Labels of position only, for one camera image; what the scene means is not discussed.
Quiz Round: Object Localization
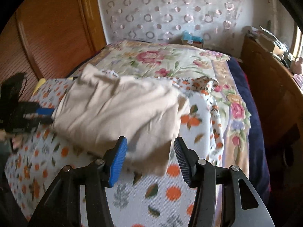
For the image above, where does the cream beige garment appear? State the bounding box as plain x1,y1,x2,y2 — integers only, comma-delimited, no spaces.
52,65,190,176

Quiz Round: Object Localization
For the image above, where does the left hand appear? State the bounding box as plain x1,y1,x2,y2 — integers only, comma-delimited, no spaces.
0,130,23,150

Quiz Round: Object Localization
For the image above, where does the yellow cloth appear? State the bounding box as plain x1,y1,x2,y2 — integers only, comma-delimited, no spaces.
32,77,74,96

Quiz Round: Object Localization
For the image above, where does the navy blue blanket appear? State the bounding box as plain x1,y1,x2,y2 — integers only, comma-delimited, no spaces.
227,57,271,204

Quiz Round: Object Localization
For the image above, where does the wooden wardrobe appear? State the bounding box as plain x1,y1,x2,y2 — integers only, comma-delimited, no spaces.
1,0,106,100

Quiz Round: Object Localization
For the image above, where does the floral quilt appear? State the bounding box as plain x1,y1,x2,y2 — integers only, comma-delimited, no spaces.
71,40,252,178

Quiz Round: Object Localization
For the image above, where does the wooden sideboard cabinet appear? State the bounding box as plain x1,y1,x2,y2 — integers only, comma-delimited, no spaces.
240,36,302,145

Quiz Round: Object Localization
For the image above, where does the blue item on box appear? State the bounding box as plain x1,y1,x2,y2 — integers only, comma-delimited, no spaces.
181,31,204,49

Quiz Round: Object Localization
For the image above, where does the clutter pile on cabinet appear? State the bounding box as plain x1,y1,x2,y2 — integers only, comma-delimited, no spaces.
246,26,289,61

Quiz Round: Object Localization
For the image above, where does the pink figurine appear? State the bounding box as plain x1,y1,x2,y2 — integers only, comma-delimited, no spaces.
292,56,303,75

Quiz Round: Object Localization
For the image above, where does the circle pattern sheer curtain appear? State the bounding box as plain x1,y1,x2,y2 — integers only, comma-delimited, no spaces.
98,0,244,53

